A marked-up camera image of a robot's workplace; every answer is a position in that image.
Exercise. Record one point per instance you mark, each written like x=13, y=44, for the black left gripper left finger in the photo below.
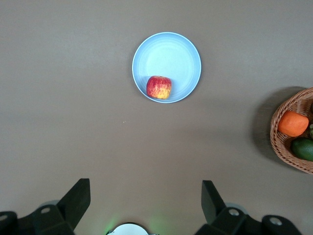
x=53, y=220

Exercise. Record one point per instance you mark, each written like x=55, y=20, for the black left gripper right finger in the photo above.
x=232, y=222

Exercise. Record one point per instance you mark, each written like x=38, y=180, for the red yellow apple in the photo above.
x=159, y=87

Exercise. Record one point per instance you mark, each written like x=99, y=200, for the brown wicker basket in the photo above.
x=278, y=147

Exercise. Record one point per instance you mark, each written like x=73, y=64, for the green avocado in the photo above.
x=304, y=149

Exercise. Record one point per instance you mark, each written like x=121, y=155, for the orange fruit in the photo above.
x=293, y=123

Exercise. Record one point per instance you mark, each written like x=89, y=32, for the brown table cloth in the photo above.
x=73, y=98

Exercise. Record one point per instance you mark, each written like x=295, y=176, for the blue round plate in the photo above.
x=168, y=56

